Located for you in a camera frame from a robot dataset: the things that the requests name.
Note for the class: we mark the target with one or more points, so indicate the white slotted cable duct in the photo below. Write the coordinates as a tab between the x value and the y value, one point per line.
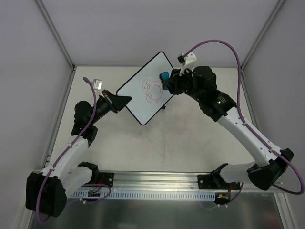
144	195

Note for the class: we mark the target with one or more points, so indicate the aluminium frame post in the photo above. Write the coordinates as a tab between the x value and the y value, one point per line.
46	16
264	29

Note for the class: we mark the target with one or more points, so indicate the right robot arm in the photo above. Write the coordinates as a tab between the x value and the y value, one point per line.
270	161

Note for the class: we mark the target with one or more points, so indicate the blue whiteboard eraser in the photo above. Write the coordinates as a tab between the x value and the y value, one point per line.
163	78

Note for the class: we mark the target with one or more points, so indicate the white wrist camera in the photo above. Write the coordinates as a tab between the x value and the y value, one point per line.
187	61
97	86

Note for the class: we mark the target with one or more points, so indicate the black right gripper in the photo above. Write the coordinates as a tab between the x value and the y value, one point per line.
174	81

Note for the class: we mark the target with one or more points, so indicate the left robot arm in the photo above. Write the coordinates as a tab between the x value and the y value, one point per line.
47	191

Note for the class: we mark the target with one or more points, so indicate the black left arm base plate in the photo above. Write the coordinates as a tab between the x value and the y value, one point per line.
106	178

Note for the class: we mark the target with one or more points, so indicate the aluminium front rail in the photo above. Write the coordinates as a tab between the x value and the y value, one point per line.
156	181

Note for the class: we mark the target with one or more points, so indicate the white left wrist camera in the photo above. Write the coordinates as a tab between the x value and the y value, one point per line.
97	86

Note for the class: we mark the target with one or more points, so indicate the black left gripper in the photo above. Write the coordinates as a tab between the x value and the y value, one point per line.
110	100

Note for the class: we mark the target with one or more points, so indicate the left aluminium frame post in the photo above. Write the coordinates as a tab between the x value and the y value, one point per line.
46	16

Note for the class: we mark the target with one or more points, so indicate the white whiteboard black frame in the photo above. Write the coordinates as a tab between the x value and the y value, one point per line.
145	89

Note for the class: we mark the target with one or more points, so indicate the right aluminium frame post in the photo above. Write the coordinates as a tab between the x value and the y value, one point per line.
264	29

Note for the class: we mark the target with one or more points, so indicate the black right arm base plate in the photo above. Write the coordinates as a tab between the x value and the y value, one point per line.
215	182

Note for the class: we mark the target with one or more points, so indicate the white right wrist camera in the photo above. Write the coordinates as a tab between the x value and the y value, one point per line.
187	61

